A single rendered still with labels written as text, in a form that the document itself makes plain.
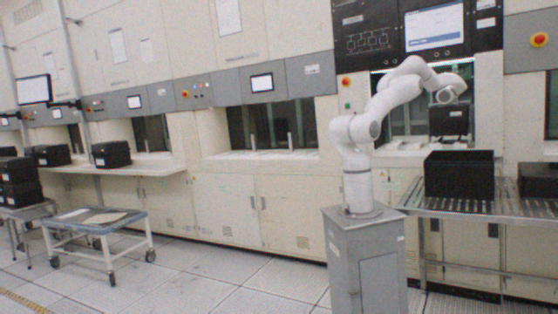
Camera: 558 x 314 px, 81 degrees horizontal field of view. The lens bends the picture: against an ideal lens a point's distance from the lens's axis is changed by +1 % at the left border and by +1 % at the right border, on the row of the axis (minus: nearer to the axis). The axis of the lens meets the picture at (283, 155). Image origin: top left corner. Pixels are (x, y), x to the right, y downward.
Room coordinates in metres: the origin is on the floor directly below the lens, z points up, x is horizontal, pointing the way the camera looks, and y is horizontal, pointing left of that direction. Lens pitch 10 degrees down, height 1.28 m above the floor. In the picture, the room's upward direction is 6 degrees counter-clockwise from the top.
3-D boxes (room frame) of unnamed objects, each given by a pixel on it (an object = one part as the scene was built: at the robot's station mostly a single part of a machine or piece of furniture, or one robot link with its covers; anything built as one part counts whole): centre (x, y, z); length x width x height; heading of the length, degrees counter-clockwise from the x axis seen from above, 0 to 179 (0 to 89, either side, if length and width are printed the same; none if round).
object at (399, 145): (2.20, -0.84, 0.89); 0.22 x 0.21 x 0.04; 148
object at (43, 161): (3.92, 2.74, 0.93); 0.30 x 0.28 x 0.26; 61
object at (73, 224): (2.79, 1.71, 0.24); 0.97 x 0.52 x 0.48; 61
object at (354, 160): (1.39, -0.29, 1.07); 0.19 x 0.12 x 0.24; 37
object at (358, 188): (1.37, -0.31, 0.85); 0.19 x 0.19 x 0.18
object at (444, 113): (2.06, -1.08, 1.07); 0.24 x 0.20 x 0.32; 57
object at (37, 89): (3.42, 2.25, 1.59); 0.50 x 0.41 x 0.36; 148
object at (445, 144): (2.06, -1.07, 0.89); 0.22 x 0.21 x 0.04; 148
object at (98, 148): (3.29, 1.73, 0.93); 0.30 x 0.28 x 0.26; 55
